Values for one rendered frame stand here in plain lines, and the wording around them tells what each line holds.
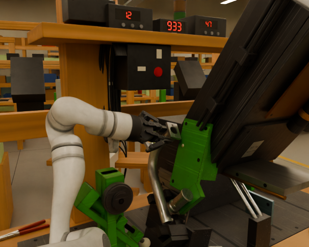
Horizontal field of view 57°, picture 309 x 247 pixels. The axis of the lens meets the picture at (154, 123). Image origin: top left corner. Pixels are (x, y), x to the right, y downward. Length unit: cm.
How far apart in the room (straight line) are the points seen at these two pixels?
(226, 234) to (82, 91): 66
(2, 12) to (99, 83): 997
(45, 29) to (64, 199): 45
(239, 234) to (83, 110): 63
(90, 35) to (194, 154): 45
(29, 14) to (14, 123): 989
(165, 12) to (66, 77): 1099
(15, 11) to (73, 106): 1025
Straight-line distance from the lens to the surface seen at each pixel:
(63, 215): 64
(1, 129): 104
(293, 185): 81
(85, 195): 68
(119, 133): 75
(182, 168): 85
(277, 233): 106
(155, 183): 88
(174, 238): 82
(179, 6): 123
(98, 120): 72
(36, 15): 1086
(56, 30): 85
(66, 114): 67
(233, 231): 103
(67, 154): 65
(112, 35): 90
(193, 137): 83
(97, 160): 105
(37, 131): 106
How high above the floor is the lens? 141
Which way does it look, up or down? 10 degrees down
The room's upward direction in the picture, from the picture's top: straight up
